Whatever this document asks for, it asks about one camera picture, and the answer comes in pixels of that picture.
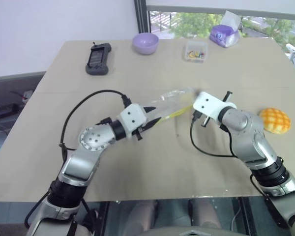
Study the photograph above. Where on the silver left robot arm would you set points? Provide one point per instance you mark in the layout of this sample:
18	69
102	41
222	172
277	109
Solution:
88	140

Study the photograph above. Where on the black handheld controller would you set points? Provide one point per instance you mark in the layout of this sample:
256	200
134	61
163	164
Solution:
98	61

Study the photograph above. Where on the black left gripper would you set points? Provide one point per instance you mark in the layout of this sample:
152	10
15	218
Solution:
139	134

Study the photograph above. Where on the dark window frame post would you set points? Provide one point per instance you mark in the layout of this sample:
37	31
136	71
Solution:
141	14

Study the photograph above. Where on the dark grey rounded shape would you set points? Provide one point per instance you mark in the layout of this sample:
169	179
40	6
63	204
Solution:
206	214
140	216

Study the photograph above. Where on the purple bowl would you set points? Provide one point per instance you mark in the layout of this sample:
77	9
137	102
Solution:
145	44

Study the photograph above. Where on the purple tissue pack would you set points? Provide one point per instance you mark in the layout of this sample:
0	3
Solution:
221	33

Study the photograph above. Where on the clear plastic zip bag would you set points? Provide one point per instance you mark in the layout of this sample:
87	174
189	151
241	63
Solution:
169	103

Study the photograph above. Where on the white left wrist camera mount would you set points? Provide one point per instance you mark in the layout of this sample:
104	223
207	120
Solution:
132	116

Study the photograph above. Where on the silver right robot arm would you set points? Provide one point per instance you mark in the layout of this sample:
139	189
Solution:
248	127

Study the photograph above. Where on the clear box with coloured bits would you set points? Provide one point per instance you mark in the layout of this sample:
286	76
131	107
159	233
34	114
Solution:
194	52

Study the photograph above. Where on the orange pineapple bun snack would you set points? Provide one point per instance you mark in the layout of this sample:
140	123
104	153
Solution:
275	119

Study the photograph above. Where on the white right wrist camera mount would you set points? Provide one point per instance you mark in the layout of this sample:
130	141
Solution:
209	105

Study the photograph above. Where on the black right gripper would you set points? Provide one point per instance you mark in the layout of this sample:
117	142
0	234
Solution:
227	96

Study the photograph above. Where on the black item on floor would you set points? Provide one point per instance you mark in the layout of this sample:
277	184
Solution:
2	111

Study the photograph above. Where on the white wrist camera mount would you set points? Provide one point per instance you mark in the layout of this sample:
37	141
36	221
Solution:
132	116
209	105

